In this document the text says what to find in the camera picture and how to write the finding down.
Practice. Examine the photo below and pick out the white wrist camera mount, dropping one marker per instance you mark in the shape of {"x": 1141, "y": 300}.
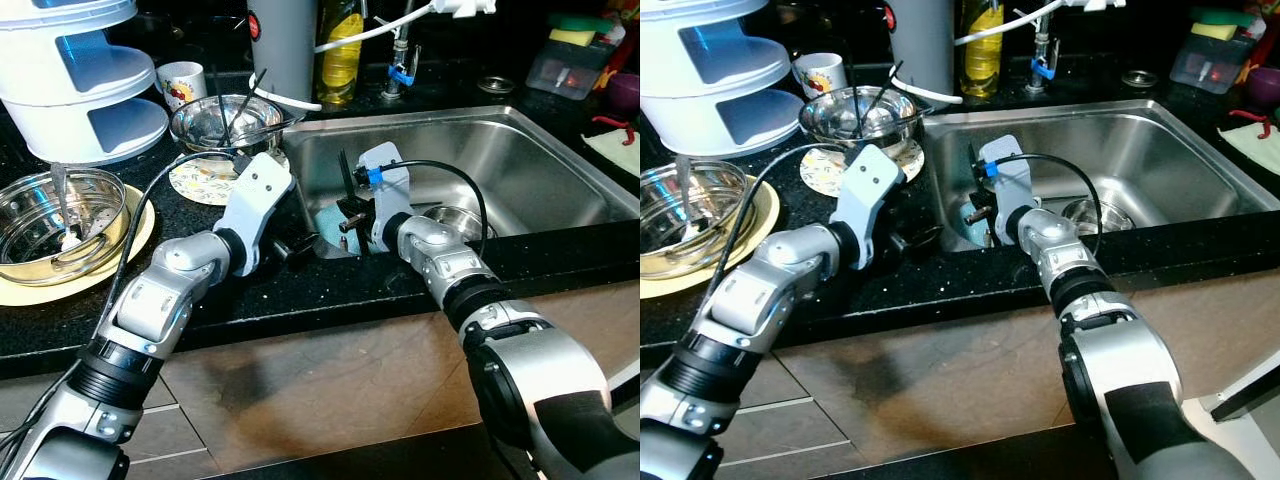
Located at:
{"x": 1012, "y": 170}
{"x": 390, "y": 175}
{"x": 875, "y": 185}
{"x": 262, "y": 190}

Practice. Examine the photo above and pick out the shallow steel bowl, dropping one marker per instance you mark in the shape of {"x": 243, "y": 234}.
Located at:
{"x": 835, "y": 118}
{"x": 205, "y": 125}

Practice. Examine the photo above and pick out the blue faucet tape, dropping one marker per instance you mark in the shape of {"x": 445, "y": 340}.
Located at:
{"x": 1045, "y": 68}
{"x": 402, "y": 76}

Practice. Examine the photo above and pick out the pale green cloth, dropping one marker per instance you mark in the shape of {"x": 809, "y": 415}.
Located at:
{"x": 1255, "y": 150}
{"x": 618, "y": 152}

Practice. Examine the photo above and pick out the yellow dish soap bottle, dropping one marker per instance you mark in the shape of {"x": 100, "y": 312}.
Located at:
{"x": 340, "y": 70}
{"x": 978, "y": 65}

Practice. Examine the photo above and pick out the grey water filter canister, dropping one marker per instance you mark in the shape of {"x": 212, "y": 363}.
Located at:
{"x": 920, "y": 45}
{"x": 285, "y": 50}

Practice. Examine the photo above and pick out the red pump bottle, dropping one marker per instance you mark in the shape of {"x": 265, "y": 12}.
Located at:
{"x": 1255, "y": 70}
{"x": 612, "y": 75}

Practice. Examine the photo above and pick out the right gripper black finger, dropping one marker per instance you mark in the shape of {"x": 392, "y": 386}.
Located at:
{"x": 346, "y": 224}
{"x": 344, "y": 204}
{"x": 966, "y": 204}
{"x": 968, "y": 226}

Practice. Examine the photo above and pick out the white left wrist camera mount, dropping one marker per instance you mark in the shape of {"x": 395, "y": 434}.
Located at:
{"x": 262, "y": 190}
{"x": 875, "y": 185}

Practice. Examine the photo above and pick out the steel gooseneck faucet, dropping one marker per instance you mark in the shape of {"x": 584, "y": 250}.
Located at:
{"x": 397, "y": 88}
{"x": 1040, "y": 82}

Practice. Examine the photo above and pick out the yellow green sponge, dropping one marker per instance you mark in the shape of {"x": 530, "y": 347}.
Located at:
{"x": 1215, "y": 32}
{"x": 575, "y": 38}

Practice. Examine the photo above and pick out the clear plastic container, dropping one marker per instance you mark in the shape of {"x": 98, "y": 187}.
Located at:
{"x": 1205, "y": 68}
{"x": 565, "y": 75}

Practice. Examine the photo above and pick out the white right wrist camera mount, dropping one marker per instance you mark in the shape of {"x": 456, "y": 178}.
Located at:
{"x": 390, "y": 175}
{"x": 1012, "y": 170}

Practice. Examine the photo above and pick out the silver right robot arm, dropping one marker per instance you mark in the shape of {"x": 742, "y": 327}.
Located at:
{"x": 540, "y": 380}
{"x": 1130, "y": 380}

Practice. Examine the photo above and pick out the white printed mug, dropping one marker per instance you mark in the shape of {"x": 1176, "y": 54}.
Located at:
{"x": 180, "y": 85}
{"x": 820, "y": 75}

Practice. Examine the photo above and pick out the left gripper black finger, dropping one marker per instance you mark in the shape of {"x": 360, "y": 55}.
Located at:
{"x": 924, "y": 257}
{"x": 926, "y": 236}
{"x": 305, "y": 255}
{"x": 307, "y": 238}

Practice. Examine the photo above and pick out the thin black chopstick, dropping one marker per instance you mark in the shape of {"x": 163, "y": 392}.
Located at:
{"x": 250, "y": 97}
{"x": 884, "y": 90}
{"x": 221, "y": 105}
{"x": 855, "y": 95}

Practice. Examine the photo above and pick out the pale yellow plate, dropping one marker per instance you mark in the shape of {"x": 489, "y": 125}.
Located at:
{"x": 142, "y": 235}
{"x": 764, "y": 225}

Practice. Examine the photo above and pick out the white tiered storage rack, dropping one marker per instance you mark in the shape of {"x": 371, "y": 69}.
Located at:
{"x": 680, "y": 75}
{"x": 40, "y": 80}

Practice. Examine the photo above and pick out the light blue plate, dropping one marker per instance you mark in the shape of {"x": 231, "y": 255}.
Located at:
{"x": 330, "y": 225}
{"x": 975, "y": 232}

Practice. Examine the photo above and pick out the floral patterned plate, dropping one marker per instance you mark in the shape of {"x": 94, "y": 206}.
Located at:
{"x": 200, "y": 182}
{"x": 825, "y": 172}

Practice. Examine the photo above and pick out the steel spoon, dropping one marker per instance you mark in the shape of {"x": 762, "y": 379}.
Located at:
{"x": 684, "y": 175}
{"x": 62, "y": 195}

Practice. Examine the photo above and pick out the stainless steel sink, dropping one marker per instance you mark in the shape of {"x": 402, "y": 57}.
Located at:
{"x": 540, "y": 170}
{"x": 1180, "y": 165}

